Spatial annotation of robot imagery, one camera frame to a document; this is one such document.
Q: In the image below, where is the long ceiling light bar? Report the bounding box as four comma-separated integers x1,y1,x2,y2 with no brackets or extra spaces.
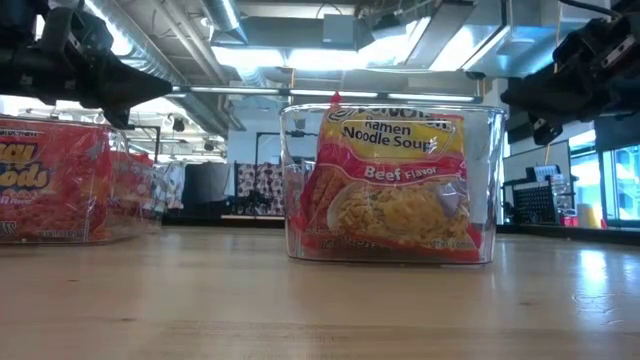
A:
164,85,481,104

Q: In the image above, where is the black pegboard rack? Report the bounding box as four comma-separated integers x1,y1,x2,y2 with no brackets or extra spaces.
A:
510,183,560,225

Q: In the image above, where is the clear plastic bin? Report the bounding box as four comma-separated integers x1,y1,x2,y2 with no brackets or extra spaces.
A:
0,113,167,247
278,101,507,265

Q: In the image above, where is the red yellow Maruchan ramen packet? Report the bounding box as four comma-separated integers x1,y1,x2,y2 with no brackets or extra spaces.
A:
299,91,484,264

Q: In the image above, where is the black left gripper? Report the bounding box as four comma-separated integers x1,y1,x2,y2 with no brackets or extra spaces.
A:
0,7,174,130

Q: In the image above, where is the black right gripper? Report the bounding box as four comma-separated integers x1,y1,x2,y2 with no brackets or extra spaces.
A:
500,14,640,146

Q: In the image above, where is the white hanging garment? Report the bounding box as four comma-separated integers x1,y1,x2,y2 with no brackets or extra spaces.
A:
153,159,187,210

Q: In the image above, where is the silver round duct pipe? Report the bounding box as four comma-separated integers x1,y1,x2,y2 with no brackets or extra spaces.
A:
199,0,249,46

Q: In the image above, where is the silver spiral ventilation duct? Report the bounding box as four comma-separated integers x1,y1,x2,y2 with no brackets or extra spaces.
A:
84,0,246,139

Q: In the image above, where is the dark grey hanging garment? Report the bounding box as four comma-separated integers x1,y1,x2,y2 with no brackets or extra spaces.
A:
182,162,237,205

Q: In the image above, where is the orange Saucy Noods packet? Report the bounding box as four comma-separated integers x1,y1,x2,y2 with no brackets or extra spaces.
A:
110,149,157,229
0,115,114,245

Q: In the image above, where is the dark office desk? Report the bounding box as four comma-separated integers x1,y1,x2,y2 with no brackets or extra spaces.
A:
499,222,640,247

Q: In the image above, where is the yellow container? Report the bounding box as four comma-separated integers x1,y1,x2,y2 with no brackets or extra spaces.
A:
576,202,601,230

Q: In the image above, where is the black white patterned fabric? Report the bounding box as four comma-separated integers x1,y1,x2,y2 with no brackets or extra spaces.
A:
234,162,285,217

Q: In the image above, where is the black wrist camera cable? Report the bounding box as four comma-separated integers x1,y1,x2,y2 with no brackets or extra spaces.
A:
558,0,624,19

